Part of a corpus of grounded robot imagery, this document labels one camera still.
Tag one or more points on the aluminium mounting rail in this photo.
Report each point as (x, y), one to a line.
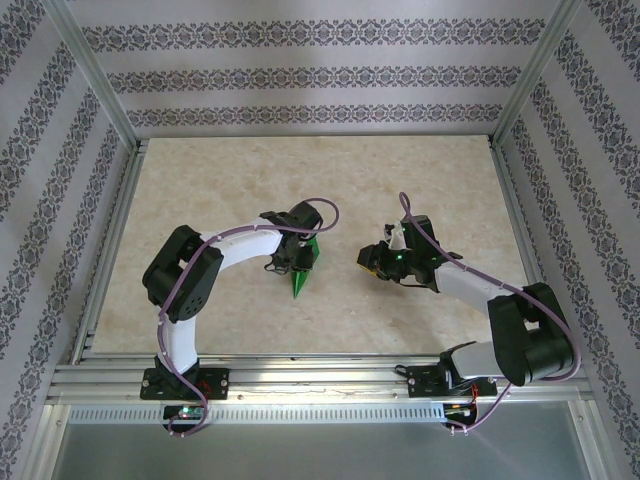
(320, 380)

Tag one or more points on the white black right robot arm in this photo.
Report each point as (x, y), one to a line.
(465, 287)

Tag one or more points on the aluminium frame bar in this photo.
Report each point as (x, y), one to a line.
(50, 440)
(590, 435)

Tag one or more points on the aluminium frame post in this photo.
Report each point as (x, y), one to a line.
(107, 85)
(529, 85)

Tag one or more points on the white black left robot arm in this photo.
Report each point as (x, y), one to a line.
(240, 245)

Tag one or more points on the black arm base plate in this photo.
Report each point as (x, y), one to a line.
(215, 385)
(422, 385)

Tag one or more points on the aluminium side rail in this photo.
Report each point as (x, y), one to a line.
(526, 250)
(111, 250)

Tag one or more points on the green paper sheet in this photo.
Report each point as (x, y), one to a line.
(300, 282)

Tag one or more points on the small electronics board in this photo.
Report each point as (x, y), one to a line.
(460, 409)
(186, 412)

